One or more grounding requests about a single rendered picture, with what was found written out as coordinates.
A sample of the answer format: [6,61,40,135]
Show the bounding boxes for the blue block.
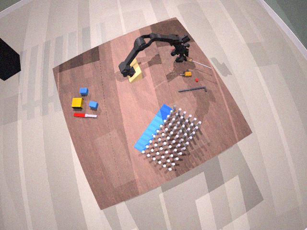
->
[89,101,98,109]
[80,88,88,94]

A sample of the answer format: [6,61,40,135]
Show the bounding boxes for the blue flat strip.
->
[134,104,173,152]

